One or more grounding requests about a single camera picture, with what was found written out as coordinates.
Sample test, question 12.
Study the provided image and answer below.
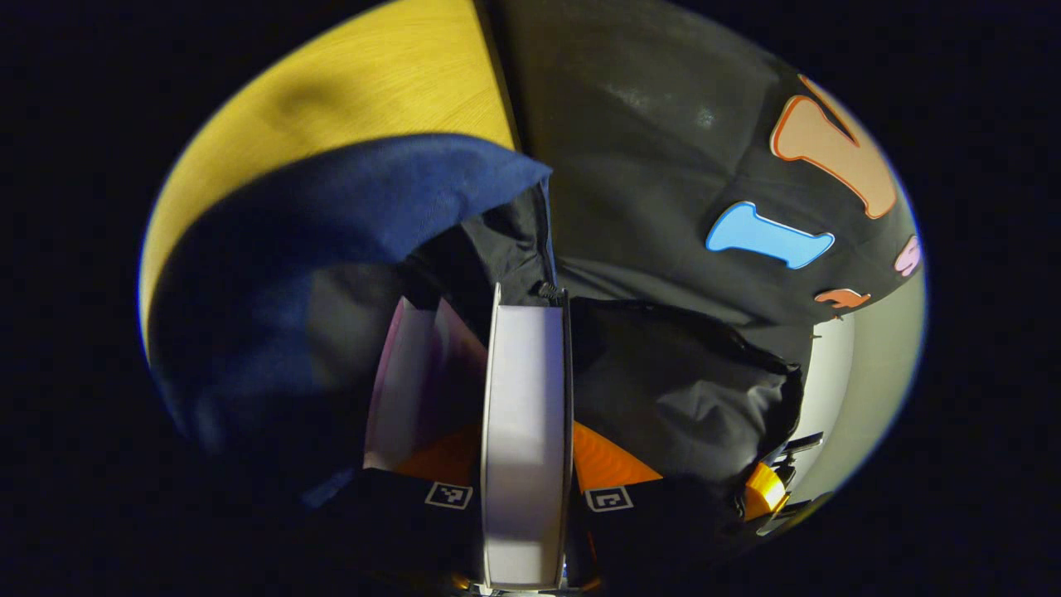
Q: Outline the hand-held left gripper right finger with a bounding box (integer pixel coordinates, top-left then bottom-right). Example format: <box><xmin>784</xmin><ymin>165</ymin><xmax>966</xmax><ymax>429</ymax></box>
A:
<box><xmin>570</xmin><ymin>421</ymin><xmax>748</xmax><ymax>585</ymax></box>

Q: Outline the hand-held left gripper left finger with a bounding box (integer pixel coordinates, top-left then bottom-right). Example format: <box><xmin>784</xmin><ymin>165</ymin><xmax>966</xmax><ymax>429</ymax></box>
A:
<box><xmin>307</xmin><ymin>427</ymin><xmax>486</xmax><ymax>585</ymax></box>

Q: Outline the pink cover book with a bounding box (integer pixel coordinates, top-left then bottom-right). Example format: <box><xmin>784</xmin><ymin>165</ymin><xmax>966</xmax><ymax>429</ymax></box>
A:
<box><xmin>362</xmin><ymin>296</ymin><xmax>492</xmax><ymax>473</ymax></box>

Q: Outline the black cover book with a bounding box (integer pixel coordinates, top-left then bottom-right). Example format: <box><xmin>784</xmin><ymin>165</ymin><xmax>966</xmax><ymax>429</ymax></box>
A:
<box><xmin>479</xmin><ymin>282</ymin><xmax>575</xmax><ymax>592</ymax></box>

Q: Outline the blue schoolbag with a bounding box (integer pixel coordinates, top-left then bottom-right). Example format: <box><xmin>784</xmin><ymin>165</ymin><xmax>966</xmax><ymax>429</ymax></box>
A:
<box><xmin>146</xmin><ymin>133</ymin><xmax>805</xmax><ymax>519</ymax></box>

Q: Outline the black backdrop cloth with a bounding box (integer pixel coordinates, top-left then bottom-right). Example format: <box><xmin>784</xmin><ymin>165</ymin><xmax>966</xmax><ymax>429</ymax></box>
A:
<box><xmin>474</xmin><ymin>0</ymin><xmax>921</xmax><ymax>391</ymax></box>

